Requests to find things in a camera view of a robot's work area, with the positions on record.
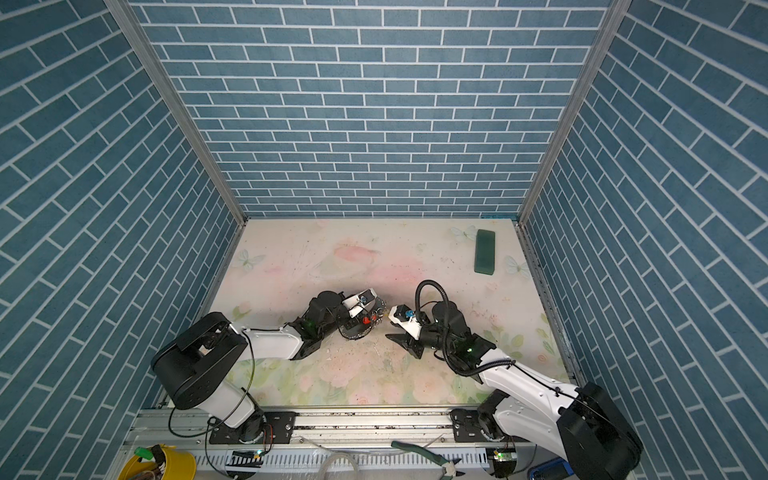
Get clear plastic tube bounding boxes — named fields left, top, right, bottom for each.
left=315, top=452, right=361, bottom=480

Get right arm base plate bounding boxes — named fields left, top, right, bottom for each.
left=449, top=408, right=514, bottom=444

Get aluminium front rail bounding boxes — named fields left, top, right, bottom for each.
left=106, top=406, right=560, bottom=479

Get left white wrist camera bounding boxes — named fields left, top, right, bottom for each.
left=343, top=289, right=378, bottom=318

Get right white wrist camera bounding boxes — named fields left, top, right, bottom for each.
left=388, top=304, right=422, bottom=340

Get blue device box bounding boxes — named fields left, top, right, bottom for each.
left=527, top=458, right=574, bottom=480

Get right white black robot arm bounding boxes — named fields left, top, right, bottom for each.
left=377, top=280, right=644, bottom=479

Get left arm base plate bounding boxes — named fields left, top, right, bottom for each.
left=209, top=411, right=297, bottom=447

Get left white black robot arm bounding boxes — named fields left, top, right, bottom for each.
left=150, top=289, right=385, bottom=444

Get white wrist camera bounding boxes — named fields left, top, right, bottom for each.
left=388, top=304, right=422, bottom=340
left=343, top=289, right=378, bottom=318

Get metal key organizer plate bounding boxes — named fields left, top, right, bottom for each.
left=350, top=299, right=386, bottom=340

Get green rectangular block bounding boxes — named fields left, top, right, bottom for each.
left=473, top=229, right=496, bottom=275

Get green-handled pliers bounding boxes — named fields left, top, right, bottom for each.
left=390, top=440, right=464, bottom=480

